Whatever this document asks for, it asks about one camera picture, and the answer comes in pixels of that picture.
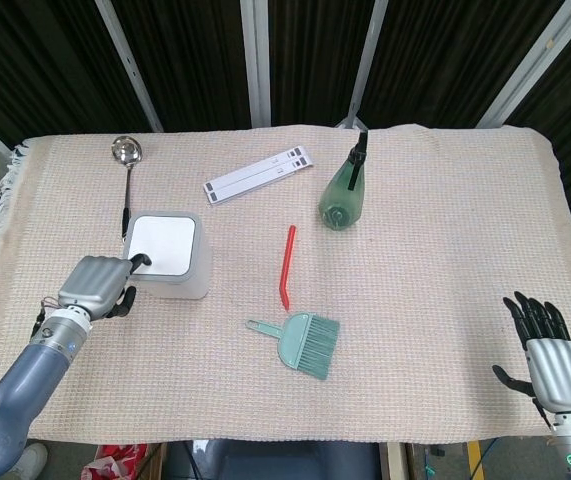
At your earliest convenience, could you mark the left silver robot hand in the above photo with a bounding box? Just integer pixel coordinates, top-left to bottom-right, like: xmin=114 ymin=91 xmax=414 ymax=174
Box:
xmin=57 ymin=253 xmax=154 ymax=322

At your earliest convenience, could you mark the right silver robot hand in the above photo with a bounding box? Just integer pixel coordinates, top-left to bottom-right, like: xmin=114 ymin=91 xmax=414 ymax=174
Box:
xmin=490 ymin=290 xmax=571 ymax=416

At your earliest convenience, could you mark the white square container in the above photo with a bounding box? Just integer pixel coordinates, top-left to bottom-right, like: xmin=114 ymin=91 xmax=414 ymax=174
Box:
xmin=120 ymin=211 xmax=215 ymax=302

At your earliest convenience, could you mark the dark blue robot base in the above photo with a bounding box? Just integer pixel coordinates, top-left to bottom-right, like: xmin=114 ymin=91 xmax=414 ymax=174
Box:
xmin=164 ymin=439 xmax=382 ymax=480

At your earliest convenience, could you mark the green hand broom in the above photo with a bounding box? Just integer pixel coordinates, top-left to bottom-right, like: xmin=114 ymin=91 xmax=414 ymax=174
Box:
xmin=244 ymin=311 xmax=342 ymax=383

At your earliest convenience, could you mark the beige woven tablecloth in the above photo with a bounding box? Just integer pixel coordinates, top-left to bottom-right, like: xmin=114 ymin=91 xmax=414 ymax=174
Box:
xmin=0 ymin=123 xmax=571 ymax=447

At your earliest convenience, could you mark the red and white bag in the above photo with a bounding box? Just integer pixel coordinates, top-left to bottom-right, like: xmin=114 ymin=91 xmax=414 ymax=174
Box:
xmin=81 ymin=441 xmax=149 ymax=480

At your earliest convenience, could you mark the white shoe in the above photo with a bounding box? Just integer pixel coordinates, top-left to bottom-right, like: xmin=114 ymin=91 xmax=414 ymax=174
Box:
xmin=11 ymin=441 xmax=50 ymax=480

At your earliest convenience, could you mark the white folding laptop stand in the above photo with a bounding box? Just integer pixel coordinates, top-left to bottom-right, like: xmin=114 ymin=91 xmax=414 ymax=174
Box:
xmin=202 ymin=144 xmax=317 ymax=207

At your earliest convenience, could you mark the red bent plastic brush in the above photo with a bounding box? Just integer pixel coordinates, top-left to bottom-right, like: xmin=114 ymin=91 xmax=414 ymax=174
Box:
xmin=277 ymin=224 xmax=298 ymax=313

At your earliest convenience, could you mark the green spray bottle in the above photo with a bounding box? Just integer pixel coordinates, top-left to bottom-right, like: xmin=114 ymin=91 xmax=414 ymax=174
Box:
xmin=318 ymin=130 xmax=370 ymax=232

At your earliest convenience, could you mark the steel ladle black handle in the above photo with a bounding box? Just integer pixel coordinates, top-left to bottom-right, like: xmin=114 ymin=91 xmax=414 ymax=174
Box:
xmin=110 ymin=135 xmax=144 ymax=242

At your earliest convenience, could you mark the white slanted frame post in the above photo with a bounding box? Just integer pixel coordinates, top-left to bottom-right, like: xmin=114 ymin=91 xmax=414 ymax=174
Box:
xmin=476 ymin=0 xmax=571 ymax=130
xmin=337 ymin=0 xmax=392 ymax=130
xmin=95 ymin=0 xmax=165 ymax=133

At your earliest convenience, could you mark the white vertical frame post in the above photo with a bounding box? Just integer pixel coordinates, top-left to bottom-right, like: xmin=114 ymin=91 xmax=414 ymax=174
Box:
xmin=239 ymin=0 xmax=273 ymax=127

